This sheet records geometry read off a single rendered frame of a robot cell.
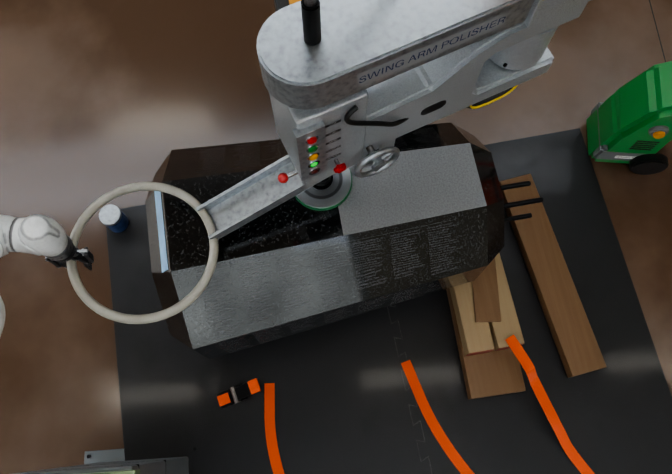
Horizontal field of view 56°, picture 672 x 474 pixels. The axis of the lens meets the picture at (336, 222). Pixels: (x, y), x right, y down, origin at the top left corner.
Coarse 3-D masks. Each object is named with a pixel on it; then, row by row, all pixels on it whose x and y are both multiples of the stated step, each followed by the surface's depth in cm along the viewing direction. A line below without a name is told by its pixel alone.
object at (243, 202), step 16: (288, 160) 211; (256, 176) 211; (272, 176) 214; (224, 192) 212; (240, 192) 216; (256, 192) 214; (272, 192) 212; (288, 192) 206; (208, 208) 216; (224, 208) 216; (240, 208) 214; (256, 208) 208; (272, 208) 212; (224, 224) 215; (240, 224) 211
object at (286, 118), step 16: (272, 96) 173; (352, 96) 157; (288, 112) 158; (304, 112) 156; (320, 112) 156; (336, 112) 158; (288, 128) 170; (336, 128) 166; (352, 128) 171; (288, 144) 185; (336, 144) 175; (352, 144) 180; (352, 160) 191; (320, 176) 191
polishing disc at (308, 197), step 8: (336, 176) 225; (344, 176) 225; (336, 184) 224; (344, 184) 224; (304, 192) 223; (312, 192) 223; (320, 192) 223; (328, 192) 223; (336, 192) 223; (344, 192) 223; (304, 200) 222; (312, 200) 222; (320, 200) 222; (328, 200) 222; (336, 200) 222; (320, 208) 222
